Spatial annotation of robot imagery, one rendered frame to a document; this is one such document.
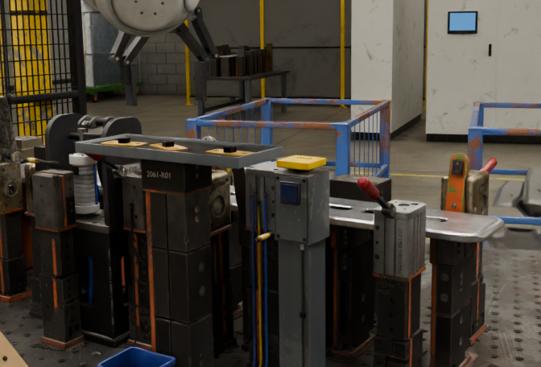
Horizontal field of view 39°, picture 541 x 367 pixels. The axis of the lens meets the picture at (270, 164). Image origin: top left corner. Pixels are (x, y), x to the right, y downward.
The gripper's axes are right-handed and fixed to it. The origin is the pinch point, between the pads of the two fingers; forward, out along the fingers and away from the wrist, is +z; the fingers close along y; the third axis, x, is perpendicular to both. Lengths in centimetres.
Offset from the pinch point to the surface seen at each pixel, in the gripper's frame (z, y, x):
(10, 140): 15, -9, 69
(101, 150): 9.6, -9.8, 7.1
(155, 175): 13.6, -3.1, -0.8
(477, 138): 35, 192, 98
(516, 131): 32, 202, 86
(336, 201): 25.1, 40.9, 3.4
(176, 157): 9.5, -2.8, -8.7
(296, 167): 10.0, 9.3, -26.3
